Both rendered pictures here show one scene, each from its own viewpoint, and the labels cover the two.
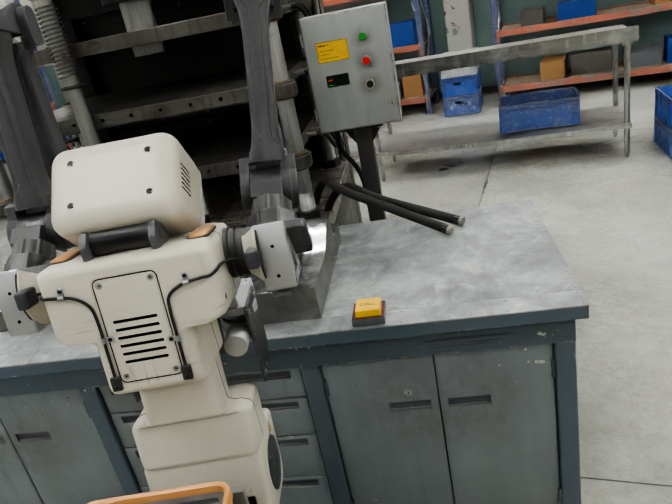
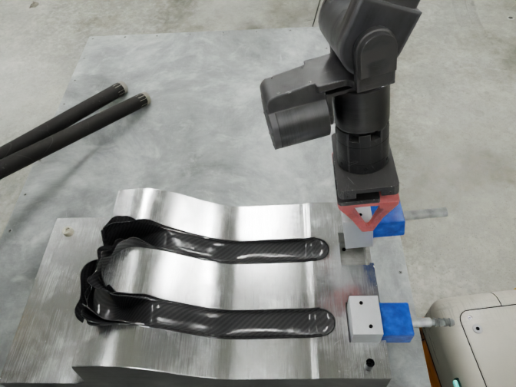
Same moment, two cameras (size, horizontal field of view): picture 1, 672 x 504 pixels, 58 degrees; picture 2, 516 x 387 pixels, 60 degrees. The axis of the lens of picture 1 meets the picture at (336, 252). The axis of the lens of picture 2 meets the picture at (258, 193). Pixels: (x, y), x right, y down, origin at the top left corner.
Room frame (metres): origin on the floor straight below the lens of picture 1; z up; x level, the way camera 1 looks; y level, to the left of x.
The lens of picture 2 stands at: (1.53, 0.45, 1.44)
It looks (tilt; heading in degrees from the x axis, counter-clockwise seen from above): 52 degrees down; 265
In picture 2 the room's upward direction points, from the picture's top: 6 degrees counter-clockwise
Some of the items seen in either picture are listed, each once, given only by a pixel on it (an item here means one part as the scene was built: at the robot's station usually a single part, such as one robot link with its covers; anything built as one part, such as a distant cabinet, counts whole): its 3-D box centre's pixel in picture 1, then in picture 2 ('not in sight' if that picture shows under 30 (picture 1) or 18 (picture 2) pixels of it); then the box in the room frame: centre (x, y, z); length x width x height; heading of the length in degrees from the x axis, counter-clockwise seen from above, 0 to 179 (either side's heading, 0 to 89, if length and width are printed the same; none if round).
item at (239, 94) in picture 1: (171, 113); not in sight; (2.58, 0.55, 1.20); 1.29 x 0.83 x 0.19; 79
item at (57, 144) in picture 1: (42, 128); not in sight; (1.21, 0.51, 1.40); 0.11 x 0.06 x 0.43; 87
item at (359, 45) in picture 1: (375, 206); not in sight; (2.25, -0.19, 0.74); 0.31 x 0.22 x 1.47; 79
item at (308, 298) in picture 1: (284, 258); (196, 286); (1.60, 0.15, 0.87); 0.50 x 0.26 x 0.14; 169
